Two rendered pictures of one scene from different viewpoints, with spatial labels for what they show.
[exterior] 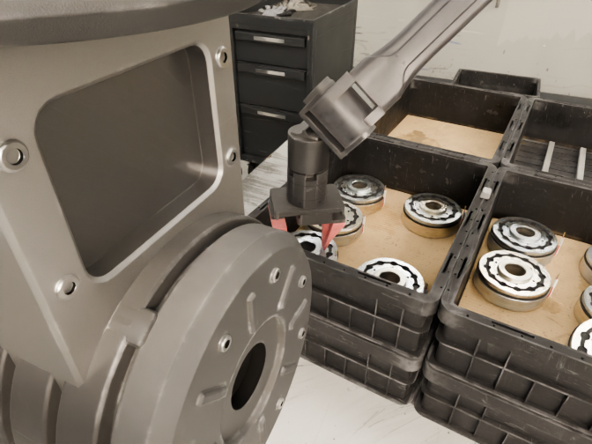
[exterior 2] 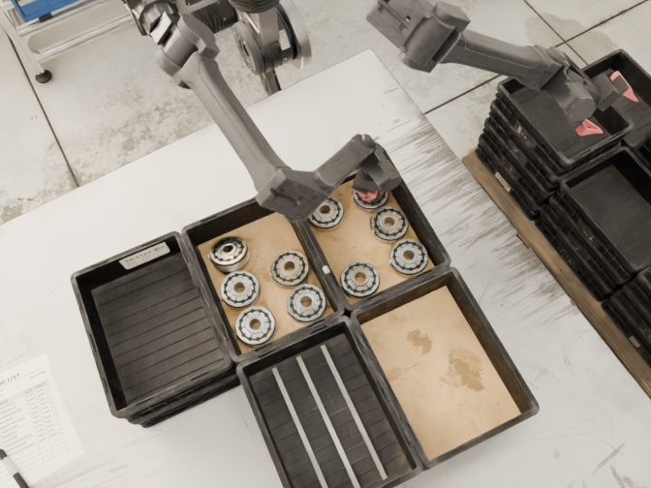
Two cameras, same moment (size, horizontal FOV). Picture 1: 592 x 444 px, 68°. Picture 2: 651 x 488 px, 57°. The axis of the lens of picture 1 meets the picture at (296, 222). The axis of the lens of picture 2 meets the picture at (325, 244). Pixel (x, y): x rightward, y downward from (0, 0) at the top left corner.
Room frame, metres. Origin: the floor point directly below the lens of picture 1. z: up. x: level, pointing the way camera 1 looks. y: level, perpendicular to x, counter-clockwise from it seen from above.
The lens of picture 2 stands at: (0.95, -0.73, 2.33)
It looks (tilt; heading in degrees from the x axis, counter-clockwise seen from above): 66 degrees down; 129
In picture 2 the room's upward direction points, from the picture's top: 4 degrees counter-clockwise
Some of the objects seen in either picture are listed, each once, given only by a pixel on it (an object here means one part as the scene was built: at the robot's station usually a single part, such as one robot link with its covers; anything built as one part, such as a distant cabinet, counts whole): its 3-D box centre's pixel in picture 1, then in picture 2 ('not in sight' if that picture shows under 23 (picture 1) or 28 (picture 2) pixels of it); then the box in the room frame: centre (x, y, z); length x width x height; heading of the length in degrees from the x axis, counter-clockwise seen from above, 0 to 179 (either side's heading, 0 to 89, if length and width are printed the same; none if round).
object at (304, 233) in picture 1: (306, 250); (370, 192); (0.55, -0.02, 0.86); 0.10 x 0.10 x 0.01
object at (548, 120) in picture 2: not in sight; (544, 140); (0.85, 0.79, 0.37); 0.40 x 0.30 x 0.45; 155
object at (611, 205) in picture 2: not in sight; (610, 227); (1.22, 0.62, 0.31); 0.40 x 0.30 x 0.34; 155
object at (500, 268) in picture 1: (514, 270); (289, 266); (0.49, -0.33, 0.86); 0.05 x 0.05 x 0.01
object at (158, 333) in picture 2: not in sight; (155, 324); (0.31, -0.65, 0.87); 0.40 x 0.30 x 0.11; 150
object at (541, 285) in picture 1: (514, 272); (290, 267); (0.49, -0.33, 0.86); 0.10 x 0.10 x 0.01
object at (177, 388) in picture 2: not in sight; (148, 319); (0.31, -0.65, 0.92); 0.40 x 0.30 x 0.02; 150
